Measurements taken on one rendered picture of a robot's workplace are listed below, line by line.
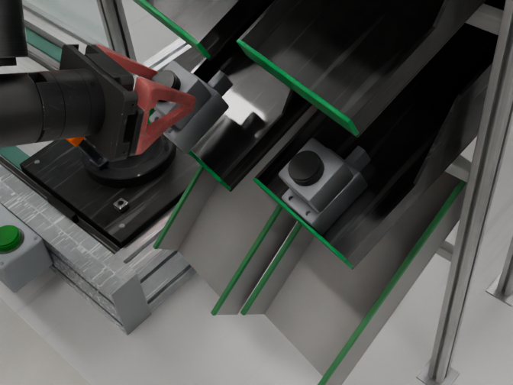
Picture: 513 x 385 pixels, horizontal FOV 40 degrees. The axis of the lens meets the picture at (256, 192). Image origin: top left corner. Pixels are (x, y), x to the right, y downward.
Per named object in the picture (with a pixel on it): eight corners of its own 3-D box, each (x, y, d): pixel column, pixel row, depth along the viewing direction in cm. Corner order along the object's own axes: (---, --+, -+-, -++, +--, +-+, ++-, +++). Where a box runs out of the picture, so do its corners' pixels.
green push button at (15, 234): (5, 260, 97) (0, 251, 95) (-11, 246, 99) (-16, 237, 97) (29, 242, 98) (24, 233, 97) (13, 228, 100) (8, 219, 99)
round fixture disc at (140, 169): (124, 202, 100) (121, 193, 98) (65, 160, 107) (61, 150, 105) (195, 148, 106) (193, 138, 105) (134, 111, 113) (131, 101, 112)
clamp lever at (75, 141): (98, 167, 101) (69, 141, 95) (89, 161, 102) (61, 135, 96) (114, 148, 102) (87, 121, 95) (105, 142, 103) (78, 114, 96)
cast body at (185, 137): (187, 155, 70) (150, 119, 64) (162, 133, 72) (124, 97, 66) (244, 92, 70) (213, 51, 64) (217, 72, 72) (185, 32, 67)
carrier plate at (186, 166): (123, 251, 96) (120, 241, 95) (23, 173, 108) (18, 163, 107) (243, 153, 107) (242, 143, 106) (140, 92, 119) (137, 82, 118)
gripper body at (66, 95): (81, 41, 63) (1, 44, 58) (144, 92, 57) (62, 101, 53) (72, 106, 66) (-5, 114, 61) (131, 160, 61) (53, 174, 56)
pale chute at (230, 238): (237, 315, 84) (212, 315, 80) (177, 249, 91) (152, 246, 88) (366, 113, 76) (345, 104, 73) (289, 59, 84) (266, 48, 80)
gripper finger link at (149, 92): (170, 47, 67) (83, 52, 61) (217, 81, 63) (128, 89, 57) (157, 111, 70) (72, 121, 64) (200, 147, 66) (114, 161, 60)
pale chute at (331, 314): (338, 391, 76) (315, 395, 73) (263, 312, 84) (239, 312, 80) (492, 175, 69) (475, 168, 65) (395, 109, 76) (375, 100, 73)
